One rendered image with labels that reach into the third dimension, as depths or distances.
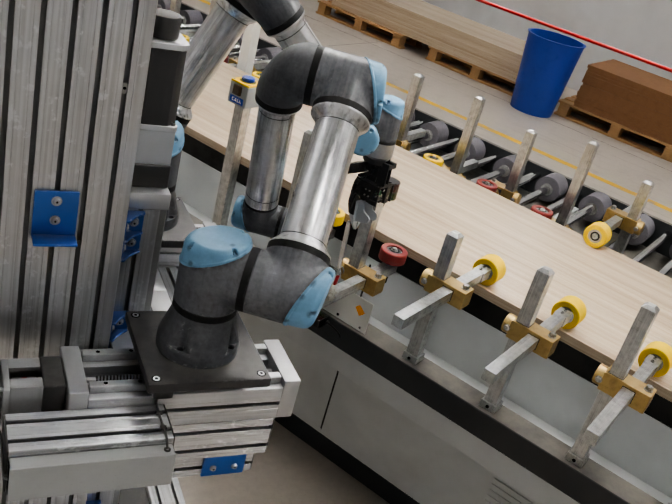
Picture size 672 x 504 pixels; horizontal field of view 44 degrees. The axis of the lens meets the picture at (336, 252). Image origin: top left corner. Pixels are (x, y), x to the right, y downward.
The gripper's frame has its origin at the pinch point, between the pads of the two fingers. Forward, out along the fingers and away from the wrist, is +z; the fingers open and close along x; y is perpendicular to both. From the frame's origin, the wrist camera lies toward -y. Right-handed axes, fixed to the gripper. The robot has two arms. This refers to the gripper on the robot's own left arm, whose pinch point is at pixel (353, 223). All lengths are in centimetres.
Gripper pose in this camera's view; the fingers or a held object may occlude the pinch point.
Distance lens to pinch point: 220.0
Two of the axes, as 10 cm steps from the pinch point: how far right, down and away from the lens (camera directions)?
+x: 5.9, -2.4, 7.7
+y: 7.8, 4.2, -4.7
